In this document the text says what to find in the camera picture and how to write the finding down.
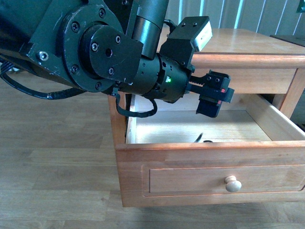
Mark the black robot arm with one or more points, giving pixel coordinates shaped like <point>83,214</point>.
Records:
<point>56,49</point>

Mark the wooden drawer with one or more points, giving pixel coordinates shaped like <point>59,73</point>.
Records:
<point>235,175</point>

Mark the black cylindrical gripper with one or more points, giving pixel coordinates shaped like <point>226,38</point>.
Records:
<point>165,79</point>

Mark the light wooden nightstand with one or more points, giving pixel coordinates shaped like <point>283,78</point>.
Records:
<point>267,76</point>

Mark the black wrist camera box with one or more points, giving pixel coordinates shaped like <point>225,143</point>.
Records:
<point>190,36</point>

